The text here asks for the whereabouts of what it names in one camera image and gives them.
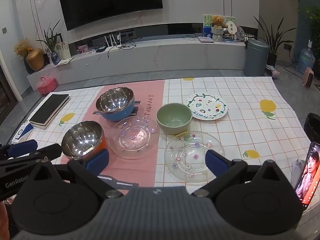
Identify bushy green plant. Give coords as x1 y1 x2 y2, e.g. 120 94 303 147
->
304 5 320 40

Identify grey trash bin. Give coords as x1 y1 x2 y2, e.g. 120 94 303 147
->
244 39 270 77

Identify blue vase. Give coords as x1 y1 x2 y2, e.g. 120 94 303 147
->
51 51 62 65

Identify pink heater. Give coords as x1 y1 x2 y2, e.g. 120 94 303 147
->
301 67 315 88

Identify round paper fan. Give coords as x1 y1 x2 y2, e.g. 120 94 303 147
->
224 21 238 35

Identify small white object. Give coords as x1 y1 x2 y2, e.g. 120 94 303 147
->
291 159 304 180

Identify dried yellow flowers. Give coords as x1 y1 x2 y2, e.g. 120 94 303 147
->
14 39 34 74

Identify blue water jug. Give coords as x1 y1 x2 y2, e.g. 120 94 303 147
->
296 40 315 74

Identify smartphone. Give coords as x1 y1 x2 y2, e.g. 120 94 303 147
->
294 142 320 205

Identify teddy bear with clutter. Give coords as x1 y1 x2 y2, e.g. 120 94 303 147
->
203 14 235 39

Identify black chair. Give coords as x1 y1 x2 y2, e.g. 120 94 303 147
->
304 112 320 145

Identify black book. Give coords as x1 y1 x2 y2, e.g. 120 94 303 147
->
29 94 70 130

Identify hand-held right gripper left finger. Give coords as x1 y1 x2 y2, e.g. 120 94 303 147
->
26 149 125 199

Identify orange steel bowl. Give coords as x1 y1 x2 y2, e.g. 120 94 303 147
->
61 121 108 161

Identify person's left forearm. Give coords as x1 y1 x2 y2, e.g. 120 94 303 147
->
0 201 10 240

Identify pink basket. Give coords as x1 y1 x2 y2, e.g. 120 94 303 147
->
37 77 57 95

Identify blue white box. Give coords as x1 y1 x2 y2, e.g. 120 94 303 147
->
14 122 34 143

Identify black television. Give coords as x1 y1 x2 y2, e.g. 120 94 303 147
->
57 0 163 32

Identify golden vase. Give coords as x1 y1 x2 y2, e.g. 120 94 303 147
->
26 48 45 72

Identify tall leafy potted plant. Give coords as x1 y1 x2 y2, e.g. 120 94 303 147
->
254 15 295 67

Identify checked lemon tablecloth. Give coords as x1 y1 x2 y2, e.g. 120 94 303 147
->
12 76 313 198

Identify patterned round fan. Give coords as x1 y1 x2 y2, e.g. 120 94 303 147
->
236 26 247 40

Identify pink slipper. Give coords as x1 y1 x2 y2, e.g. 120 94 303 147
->
265 65 280 78

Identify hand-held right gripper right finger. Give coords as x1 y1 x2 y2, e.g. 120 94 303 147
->
191 149 292 198

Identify painted white plate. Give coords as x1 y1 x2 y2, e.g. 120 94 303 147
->
185 93 228 120

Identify white router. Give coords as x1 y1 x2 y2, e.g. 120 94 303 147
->
104 31 125 48

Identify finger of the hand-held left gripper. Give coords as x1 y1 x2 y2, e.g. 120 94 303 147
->
0 144 62 174
0 139 38 159

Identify white art card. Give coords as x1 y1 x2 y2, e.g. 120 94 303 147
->
55 41 70 60

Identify marble television console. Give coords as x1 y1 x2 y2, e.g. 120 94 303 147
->
26 22 247 94

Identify loose papers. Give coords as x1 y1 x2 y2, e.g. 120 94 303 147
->
55 57 75 67

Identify pink placemat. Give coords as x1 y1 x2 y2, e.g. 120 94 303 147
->
59 80 165 188

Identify green ceramic bowl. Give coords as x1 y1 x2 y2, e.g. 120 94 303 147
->
156 103 192 135

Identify clear glass plate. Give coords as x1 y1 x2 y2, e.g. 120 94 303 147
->
164 131 225 187
109 116 160 159

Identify brown teddy bear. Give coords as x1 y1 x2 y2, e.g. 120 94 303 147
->
210 16 224 29

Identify slender leaf houseplant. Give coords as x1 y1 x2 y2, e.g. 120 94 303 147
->
36 20 63 55

